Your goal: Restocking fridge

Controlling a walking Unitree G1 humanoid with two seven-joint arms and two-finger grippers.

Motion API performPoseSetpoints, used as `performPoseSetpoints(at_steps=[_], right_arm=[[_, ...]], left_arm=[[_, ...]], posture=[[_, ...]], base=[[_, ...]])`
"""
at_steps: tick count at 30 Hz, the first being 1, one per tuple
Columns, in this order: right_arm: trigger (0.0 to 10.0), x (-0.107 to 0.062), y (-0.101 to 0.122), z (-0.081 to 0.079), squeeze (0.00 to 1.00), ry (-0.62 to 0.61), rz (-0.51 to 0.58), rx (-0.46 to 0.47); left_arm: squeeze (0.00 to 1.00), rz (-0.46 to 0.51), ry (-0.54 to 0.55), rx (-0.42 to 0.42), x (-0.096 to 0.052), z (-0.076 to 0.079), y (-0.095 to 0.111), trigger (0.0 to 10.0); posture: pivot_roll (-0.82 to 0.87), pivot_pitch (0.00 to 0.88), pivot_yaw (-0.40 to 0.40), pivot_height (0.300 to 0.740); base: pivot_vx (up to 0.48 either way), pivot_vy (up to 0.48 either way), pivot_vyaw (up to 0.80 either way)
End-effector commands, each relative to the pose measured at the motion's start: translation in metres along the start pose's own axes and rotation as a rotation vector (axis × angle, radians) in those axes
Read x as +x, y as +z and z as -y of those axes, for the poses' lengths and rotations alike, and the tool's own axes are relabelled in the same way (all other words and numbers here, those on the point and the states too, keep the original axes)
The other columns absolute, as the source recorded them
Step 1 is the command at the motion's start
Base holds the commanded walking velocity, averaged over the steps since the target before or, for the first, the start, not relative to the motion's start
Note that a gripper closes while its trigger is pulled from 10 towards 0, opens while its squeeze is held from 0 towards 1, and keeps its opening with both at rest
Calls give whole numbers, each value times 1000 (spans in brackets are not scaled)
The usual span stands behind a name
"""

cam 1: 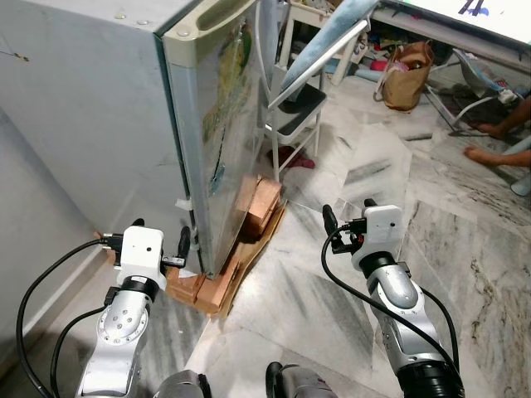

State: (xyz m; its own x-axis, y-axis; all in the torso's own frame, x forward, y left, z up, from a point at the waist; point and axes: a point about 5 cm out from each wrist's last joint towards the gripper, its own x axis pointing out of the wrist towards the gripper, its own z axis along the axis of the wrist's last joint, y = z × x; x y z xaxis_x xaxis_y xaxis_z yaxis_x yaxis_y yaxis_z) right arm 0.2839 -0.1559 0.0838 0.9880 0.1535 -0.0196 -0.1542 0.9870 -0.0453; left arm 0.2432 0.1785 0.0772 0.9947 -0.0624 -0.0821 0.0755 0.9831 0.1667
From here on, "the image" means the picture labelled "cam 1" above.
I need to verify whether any brown cardboard sheet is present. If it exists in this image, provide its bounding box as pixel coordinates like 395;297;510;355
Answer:
214;199;288;317

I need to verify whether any grey silver fridge body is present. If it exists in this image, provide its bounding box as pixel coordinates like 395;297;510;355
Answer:
0;0;208;274

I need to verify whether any silver left robot leg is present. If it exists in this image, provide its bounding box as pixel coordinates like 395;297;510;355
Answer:
153;371;212;398

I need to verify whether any white printed table top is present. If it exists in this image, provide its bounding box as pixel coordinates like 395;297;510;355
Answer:
373;0;531;44

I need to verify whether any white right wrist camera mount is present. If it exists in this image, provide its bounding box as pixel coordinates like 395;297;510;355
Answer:
355;205;405;268

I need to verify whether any orange clay brick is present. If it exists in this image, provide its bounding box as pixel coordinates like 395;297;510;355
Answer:
166;267;206;304
195;278;239;317
241;174;284;241

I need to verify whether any dark red cloth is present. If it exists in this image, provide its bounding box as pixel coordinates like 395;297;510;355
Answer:
276;145;316;171

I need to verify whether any pale blue plastic tub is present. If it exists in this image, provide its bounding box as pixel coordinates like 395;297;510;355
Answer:
510;170;531;197

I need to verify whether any light blue padded board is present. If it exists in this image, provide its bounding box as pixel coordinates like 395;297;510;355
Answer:
267;0;376;109

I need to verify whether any white stool with black seat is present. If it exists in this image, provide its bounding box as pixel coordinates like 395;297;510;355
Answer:
264;79;329;182

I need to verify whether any silver right robot leg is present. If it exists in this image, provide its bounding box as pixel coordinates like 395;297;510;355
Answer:
265;362;339;398

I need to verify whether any grey metal frame bouncer seat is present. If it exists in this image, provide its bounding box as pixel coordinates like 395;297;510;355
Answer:
423;48;531;135

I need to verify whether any silver robot leg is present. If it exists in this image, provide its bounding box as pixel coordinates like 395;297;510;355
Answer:
265;362;339;398
153;371;212;398

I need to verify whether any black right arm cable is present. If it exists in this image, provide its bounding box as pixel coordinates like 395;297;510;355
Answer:
322;226;461;374

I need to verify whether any brown paper bag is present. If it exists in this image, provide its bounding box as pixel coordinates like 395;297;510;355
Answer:
373;40;435;112

